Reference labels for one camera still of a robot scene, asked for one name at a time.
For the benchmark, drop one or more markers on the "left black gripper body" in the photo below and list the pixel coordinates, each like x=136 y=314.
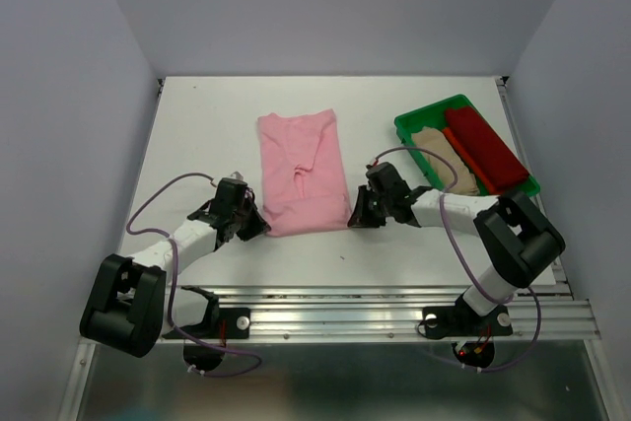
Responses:
x=236 y=216

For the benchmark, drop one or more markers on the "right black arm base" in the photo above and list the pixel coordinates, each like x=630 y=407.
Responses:
x=471 y=334

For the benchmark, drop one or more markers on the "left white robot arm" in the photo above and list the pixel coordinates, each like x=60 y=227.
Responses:
x=131 y=302

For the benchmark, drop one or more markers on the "rolled beige t-shirt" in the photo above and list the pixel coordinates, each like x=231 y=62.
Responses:
x=445 y=162

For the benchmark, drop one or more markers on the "aluminium rail frame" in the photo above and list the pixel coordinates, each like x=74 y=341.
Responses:
x=333 y=315

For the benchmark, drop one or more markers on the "green plastic tray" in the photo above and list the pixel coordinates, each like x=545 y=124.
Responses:
x=434 y=116

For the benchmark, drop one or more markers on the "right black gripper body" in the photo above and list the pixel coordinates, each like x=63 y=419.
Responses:
x=385 y=202

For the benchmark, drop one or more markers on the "rolled red t-shirt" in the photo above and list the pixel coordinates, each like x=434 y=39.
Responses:
x=500 y=167

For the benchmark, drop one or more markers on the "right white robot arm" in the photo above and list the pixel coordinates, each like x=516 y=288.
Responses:
x=519 y=240

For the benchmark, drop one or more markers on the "pink t-shirt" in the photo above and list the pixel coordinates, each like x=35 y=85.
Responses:
x=304 y=186

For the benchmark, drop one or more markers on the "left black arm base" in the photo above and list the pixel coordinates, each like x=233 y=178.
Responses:
x=205 y=327

